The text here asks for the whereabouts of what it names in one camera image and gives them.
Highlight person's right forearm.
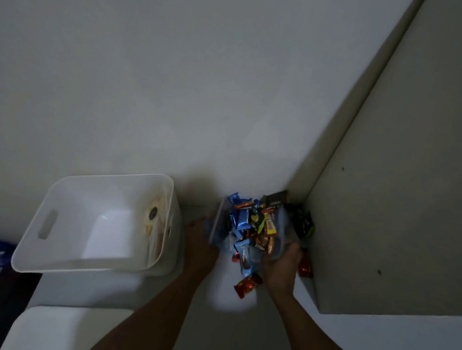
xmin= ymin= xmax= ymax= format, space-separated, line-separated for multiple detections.
xmin=270 ymin=286 xmax=349 ymax=350

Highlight clear bag yellow sticks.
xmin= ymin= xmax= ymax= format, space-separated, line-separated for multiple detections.
xmin=141 ymin=196 xmax=171 ymax=263

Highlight white bin lid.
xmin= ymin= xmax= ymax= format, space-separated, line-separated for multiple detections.
xmin=0 ymin=301 xmax=137 ymax=350

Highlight white shelf unit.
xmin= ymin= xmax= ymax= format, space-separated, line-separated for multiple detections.
xmin=278 ymin=0 xmax=462 ymax=327

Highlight person's right hand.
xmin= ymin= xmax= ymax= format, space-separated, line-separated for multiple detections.
xmin=260 ymin=241 xmax=307 ymax=299

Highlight person's left forearm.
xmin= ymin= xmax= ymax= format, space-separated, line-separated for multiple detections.
xmin=71 ymin=267 xmax=209 ymax=350

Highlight red candy wrapper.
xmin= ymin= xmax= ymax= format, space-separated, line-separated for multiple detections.
xmin=232 ymin=272 xmax=265 ymax=301

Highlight pile of candies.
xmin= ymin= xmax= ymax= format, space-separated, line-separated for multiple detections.
xmin=225 ymin=188 xmax=319 ymax=284

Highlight white plastic storage bin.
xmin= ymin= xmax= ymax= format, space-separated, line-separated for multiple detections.
xmin=7 ymin=171 xmax=185 ymax=284

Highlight dark red bed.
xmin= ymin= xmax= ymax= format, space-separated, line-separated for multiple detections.
xmin=0 ymin=260 xmax=47 ymax=350

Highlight person's left hand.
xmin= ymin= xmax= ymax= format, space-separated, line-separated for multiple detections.
xmin=182 ymin=217 xmax=222 ymax=279

